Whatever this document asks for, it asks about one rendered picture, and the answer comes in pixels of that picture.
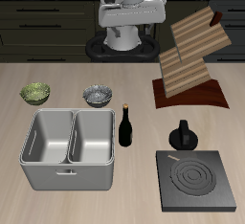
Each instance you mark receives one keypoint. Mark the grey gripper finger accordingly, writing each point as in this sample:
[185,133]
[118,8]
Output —
[116,32]
[148,29]

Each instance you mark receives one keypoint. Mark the dark kitchen cupboards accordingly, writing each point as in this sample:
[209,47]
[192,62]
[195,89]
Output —
[48,30]

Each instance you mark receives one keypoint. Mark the wooden slat rack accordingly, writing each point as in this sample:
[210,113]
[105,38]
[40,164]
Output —
[188,71]

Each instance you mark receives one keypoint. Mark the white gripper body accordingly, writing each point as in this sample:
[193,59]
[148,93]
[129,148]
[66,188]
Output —
[134,12]

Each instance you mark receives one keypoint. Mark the dark grey fluted bowl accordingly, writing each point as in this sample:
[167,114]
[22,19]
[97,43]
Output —
[97,95]

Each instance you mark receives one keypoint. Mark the flat black base plate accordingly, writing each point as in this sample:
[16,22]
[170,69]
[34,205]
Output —
[95,50]

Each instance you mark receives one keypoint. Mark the white two-bin basket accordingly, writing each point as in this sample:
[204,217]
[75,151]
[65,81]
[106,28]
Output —
[63,176]

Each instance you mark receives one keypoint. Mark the round black stove knob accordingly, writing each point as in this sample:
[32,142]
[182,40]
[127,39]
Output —
[183,137]

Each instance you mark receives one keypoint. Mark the green fluted bowl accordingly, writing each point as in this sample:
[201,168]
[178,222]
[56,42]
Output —
[35,93]

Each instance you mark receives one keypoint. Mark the dark wine bottle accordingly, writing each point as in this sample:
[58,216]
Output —
[125,132]

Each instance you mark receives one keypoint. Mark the dark grey stove plate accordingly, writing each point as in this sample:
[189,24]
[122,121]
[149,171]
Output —
[194,183]

